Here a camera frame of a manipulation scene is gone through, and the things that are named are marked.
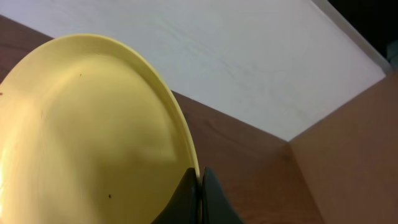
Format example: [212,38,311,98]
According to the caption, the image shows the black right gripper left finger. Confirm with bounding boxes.
[151,167,199,224]

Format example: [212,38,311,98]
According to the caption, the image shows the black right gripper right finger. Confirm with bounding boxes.
[202,167,243,224]

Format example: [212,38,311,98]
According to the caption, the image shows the yellow plate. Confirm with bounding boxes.
[1,34,200,223]

